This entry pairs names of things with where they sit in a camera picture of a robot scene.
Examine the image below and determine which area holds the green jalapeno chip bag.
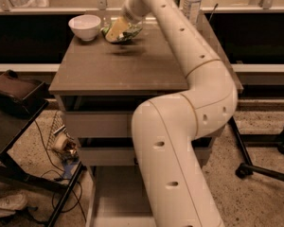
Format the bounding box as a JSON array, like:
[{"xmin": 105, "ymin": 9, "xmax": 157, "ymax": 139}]
[{"xmin": 101, "ymin": 22, "xmax": 143, "ymax": 44}]

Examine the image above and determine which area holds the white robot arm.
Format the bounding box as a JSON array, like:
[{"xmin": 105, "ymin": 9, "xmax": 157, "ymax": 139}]
[{"xmin": 106, "ymin": 0, "xmax": 238, "ymax": 227}]

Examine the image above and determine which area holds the white ceramic bowl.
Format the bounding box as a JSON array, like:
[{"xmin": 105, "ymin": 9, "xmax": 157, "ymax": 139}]
[{"xmin": 68, "ymin": 14, "xmax": 101, "ymax": 41}]

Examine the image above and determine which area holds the brown leather bag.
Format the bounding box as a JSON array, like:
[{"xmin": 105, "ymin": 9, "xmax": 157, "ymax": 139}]
[{"xmin": 0, "ymin": 70, "xmax": 45, "ymax": 118}]

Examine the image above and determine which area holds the grey drawer cabinet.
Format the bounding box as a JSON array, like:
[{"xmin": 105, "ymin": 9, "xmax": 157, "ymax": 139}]
[{"xmin": 48, "ymin": 10, "xmax": 244, "ymax": 227}]

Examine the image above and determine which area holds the clear plastic water bottle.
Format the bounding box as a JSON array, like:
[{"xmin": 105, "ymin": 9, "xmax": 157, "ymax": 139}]
[{"xmin": 183, "ymin": 0, "xmax": 202, "ymax": 26}]

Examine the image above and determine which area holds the upper grey drawer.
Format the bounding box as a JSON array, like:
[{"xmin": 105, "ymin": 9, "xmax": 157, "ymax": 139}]
[{"xmin": 60, "ymin": 95, "xmax": 235, "ymax": 139}]

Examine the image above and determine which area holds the white tape roll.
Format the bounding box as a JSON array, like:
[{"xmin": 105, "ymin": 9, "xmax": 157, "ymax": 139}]
[{"xmin": 52, "ymin": 133, "xmax": 68, "ymax": 152}]

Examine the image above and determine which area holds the black office chair base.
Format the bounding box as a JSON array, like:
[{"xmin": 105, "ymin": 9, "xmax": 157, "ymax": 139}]
[{"xmin": 227, "ymin": 111, "xmax": 284, "ymax": 184}]

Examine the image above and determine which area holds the white sneaker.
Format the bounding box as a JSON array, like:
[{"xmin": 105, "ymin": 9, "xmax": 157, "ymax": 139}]
[{"xmin": 0, "ymin": 193, "xmax": 27, "ymax": 218}]

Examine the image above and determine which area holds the black floor cable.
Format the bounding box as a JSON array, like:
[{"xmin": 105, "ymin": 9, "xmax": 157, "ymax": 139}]
[{"xmin": 23, "ymin": 107, "xmax": 87, "ymax": 222}]

